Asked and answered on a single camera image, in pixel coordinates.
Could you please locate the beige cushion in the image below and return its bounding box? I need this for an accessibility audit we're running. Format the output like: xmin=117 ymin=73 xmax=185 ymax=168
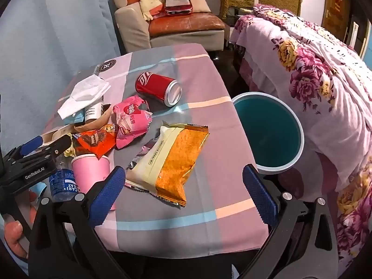
xmin=189 ymin=0 xmax=210 ymax=13

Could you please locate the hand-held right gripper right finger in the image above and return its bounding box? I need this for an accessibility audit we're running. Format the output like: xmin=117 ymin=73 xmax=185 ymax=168
xmin=242 ymin=163 xmax=339 ymax=279

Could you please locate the brown bowl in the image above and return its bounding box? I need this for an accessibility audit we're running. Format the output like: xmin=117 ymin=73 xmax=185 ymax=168
xmin=74 ymin=105 xmax=117 ymax=134

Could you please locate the pink paper cup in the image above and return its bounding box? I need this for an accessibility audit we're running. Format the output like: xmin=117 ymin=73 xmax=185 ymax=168
xmin=72 ymin=153 xmax=112 ymax=196

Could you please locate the blue label plastic bottle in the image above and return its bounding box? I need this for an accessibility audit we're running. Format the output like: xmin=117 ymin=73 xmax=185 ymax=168
xmin=49 ymin=154 xmax=80 ymax=202

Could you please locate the white tissue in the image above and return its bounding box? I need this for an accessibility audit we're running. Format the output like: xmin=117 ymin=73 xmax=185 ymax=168
xmin=57 ymin=75 xmax=111 ymax=120

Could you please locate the small bedside cabinet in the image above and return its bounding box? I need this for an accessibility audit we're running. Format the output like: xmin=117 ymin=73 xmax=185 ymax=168
xmin=225 ymin=6 xmax=256 ymax=27

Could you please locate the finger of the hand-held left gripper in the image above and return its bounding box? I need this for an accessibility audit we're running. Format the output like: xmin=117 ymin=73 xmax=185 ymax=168
xmin=17 ymin=134 xmax=73 ymax=160
xmin=4 ymin=135 xmax=44 ymax=163

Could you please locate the plaid tablecloth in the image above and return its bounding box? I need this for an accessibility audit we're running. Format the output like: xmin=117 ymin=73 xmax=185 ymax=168
xmin=29 ymin=43 xmax=269 ymax=252

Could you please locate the wooden door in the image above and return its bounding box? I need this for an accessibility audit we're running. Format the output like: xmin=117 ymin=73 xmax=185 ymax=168
xmin=321 ymin=0 xmax=352 ymax=43

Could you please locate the white striped paper cup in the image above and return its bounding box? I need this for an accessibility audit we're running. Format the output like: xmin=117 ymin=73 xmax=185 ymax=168
xmin=84 ymin=102 xmax=105 ymax=123

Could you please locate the orange and cream snack packet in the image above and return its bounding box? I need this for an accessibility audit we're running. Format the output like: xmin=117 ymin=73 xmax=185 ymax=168
xmin=125 ymin=121 xmax=210 ymax=208

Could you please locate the person's left hand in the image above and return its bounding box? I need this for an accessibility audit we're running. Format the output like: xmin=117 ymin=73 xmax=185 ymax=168
xmin=2 ymin=220 xmax=28 ymax=259

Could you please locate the beige and brown sofa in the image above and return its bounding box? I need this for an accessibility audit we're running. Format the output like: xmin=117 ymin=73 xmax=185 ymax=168
xmin=113 ymin=0 xmax=226 ymax=56

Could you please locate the cream yellow cushion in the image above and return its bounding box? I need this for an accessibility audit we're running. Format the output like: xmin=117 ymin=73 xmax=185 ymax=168
xmin=139 ymin=0 xmax=166 ymax=21

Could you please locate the small blue paper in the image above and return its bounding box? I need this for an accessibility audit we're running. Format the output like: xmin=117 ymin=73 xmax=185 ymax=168
xmin=63 ymin=112 xmax=85 ymax=125

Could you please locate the pink wafer packet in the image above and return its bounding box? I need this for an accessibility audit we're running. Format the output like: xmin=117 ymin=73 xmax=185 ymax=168
xmin=113 ymin=96 xmax=153 ymax=150

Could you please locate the blue curtain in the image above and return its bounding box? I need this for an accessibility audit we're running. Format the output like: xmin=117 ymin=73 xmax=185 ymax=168
xmin=0 ymin=0 xmax=125 ymax=140

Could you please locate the red-orange snack wrapper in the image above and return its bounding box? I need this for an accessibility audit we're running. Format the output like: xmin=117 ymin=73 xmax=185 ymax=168
xmin=72 ymin=123 xmax=120 ymax=160

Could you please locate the teal trash bin white rim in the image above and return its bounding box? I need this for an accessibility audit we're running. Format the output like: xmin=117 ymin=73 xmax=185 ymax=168
xmin=232 ymin=92 xmax=305 ymax=175

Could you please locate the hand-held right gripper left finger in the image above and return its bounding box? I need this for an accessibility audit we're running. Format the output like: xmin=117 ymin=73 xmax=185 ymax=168
xmin=28 ymin=166 xmax=126 ymax=279

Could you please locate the floral bedspread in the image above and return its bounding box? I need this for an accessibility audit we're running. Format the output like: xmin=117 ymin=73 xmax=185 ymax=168
xmin=229 ymin=4 xmax=372 ymax=268

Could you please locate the red soda can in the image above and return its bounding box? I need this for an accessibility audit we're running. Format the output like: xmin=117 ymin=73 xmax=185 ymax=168
xmin=134 ymin=72 xmax=183 ymax=107

